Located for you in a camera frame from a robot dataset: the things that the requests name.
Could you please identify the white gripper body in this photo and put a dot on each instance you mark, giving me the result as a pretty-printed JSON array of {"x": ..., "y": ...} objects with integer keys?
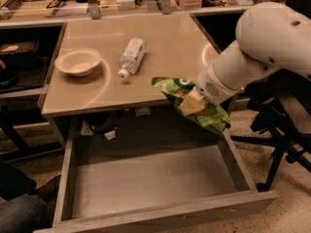
[{"x": 209, "y": 87}]

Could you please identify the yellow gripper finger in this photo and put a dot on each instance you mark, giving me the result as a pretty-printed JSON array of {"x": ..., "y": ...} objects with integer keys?
[
  {"x": 195, "y": 94},
  {"x": 191, "y": 106}
]

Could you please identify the green rice chip bag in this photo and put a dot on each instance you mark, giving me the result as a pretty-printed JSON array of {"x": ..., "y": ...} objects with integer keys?
[{"x": 213, "y": 117}]

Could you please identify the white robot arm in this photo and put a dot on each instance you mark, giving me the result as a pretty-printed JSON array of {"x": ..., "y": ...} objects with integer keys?
[{"x": 268, "y": 37}]

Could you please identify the open grey wooden drawer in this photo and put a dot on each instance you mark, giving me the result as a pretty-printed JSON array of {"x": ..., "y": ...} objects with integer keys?
[{"x": 160, "y": 172}]

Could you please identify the black office chair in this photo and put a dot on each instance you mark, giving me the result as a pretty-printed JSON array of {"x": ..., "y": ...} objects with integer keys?
[{"x": 283, "y": 107}]

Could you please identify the clear plastic water bottle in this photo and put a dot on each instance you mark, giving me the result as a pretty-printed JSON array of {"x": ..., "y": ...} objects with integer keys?
[{"x": 131, "y": 58}]

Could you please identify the wooden cabinet table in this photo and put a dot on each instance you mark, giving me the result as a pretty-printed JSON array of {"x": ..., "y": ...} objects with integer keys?
[{"x": 135, "y": 75}]

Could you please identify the white bowl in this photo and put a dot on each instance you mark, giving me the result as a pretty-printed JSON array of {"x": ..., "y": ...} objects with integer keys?
[{"x": 78, "y": 62}]

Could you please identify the brown shoe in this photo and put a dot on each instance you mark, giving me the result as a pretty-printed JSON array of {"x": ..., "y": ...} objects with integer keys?
[{"x": 49, "y": 191}]

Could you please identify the person leg in jeans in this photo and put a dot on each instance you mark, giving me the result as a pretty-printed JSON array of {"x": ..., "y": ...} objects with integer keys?
[{"x": 22, "y": 210}]

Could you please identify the metal coil stand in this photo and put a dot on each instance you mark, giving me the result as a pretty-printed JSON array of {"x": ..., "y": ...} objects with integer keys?
[{"x": 9, "y": 8}]

